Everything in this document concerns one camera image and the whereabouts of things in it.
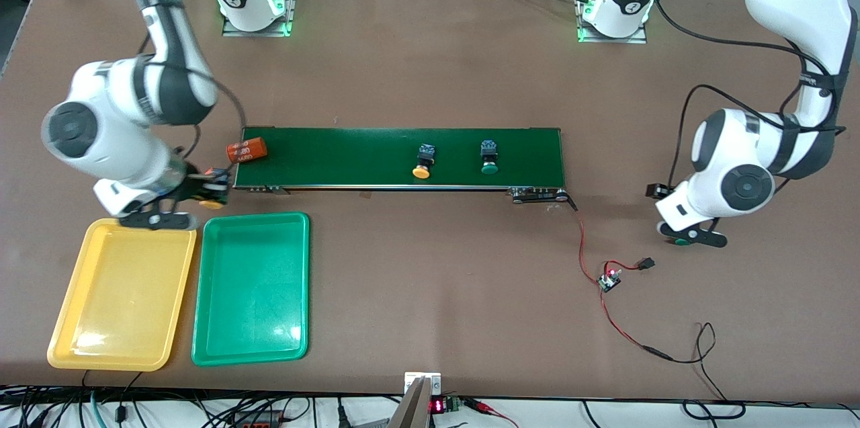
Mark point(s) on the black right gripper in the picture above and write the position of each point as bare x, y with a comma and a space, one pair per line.
195, 185

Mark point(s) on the yellow mushroom push button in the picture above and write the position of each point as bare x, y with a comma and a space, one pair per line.
421, 173
212, 204

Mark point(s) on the orange 4680 battery cylinder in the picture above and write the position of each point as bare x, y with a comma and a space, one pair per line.
246, 150

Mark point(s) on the green mushroom push button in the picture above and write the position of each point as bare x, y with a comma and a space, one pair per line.
682, 242
489, 168

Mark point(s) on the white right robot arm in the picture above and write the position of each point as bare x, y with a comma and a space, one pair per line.
121, 146

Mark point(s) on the black connector plug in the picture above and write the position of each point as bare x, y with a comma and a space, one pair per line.
646, 264

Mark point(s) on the small conveyor controller board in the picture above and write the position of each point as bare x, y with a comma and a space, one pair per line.
610, 281

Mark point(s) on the green plastic tray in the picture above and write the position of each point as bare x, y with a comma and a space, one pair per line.
252, 287

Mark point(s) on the green conveyor belt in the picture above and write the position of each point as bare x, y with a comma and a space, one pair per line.
349, 156

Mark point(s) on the yellow plastic tray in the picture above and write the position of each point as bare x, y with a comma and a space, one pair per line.
121, 293

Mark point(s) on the orange power strip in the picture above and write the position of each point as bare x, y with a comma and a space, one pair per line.
259, 421

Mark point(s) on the red digit display module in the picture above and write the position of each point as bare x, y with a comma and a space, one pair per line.
437, 406

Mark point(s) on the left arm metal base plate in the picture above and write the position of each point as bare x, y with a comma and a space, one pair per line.
638, 39

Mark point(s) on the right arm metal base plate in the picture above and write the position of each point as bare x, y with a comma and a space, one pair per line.
293, 5

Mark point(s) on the grey metal camera mount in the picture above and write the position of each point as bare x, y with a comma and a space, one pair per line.
413, 408

